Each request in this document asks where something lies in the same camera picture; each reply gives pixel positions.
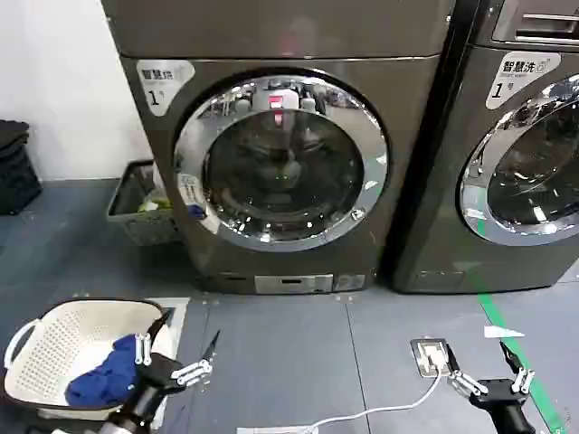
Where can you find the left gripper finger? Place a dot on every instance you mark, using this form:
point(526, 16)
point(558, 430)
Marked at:
point(143, 348)
point(192, 370)

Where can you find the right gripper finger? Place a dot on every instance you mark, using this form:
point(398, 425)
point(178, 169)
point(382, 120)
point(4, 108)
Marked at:
point(463, 382)
point(520, 377)

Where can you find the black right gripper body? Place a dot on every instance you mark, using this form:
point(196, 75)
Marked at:
point(497, 393)

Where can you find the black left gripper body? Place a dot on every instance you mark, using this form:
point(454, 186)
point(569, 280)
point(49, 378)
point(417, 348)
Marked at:
point(154, 380)

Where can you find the steel floor socket plate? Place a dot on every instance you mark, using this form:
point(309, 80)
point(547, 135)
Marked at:
point(427, 357)

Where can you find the blue garment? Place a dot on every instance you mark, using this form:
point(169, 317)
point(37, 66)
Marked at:
point(106, 375)

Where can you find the white floor mat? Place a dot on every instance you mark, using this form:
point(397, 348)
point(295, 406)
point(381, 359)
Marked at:
point(178, 316)

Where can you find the white paper scrap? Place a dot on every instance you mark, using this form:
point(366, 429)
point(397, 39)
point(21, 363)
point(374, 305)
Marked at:
point(497, 332)

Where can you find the green floor tape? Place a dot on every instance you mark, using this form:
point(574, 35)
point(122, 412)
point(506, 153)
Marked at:
point(490, 312)

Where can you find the white perforated laundry basket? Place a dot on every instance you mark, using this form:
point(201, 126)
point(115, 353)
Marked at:
point(59, 343)

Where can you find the white power strip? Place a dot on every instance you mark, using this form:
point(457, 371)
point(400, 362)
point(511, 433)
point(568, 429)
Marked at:
point(271, 430)

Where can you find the grey slatted laundry basket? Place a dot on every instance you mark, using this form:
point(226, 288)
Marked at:
point(135, 226)

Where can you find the silver dryer service flap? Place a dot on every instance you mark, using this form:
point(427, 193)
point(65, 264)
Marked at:
point(291, 284)

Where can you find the yellow-green clothes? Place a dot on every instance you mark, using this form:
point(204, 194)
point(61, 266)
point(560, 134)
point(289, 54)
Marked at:
point(156, 201)

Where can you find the round chrome glass dryer door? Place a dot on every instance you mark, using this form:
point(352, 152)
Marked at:
point(534, 181)
point(280, 167)

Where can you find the grey dryer with number label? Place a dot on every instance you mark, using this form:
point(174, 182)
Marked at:
point(407, 181)

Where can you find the black fabric storage crate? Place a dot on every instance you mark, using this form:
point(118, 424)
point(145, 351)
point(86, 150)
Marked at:
point(16, 176)

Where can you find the silver dryer number label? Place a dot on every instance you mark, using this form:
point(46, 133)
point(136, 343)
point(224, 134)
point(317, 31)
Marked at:
point(163, 86)
point(520, 79)

